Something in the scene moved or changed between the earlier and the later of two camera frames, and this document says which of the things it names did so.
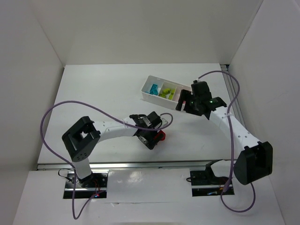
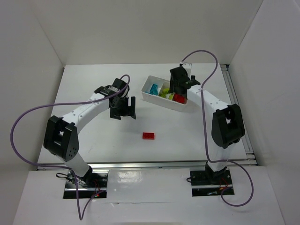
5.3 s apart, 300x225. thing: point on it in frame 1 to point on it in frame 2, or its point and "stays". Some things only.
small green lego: (171, 96) stays
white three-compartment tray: (162, 92) stays
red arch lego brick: (161, 136) to (179, 98)
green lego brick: (166, 91) stays
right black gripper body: (184, 101) to (182, 85)
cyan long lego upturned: (153, 89) stays
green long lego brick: (162, 95) stays
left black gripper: (152, 139) to (122, 110)
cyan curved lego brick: (154, 92) stays
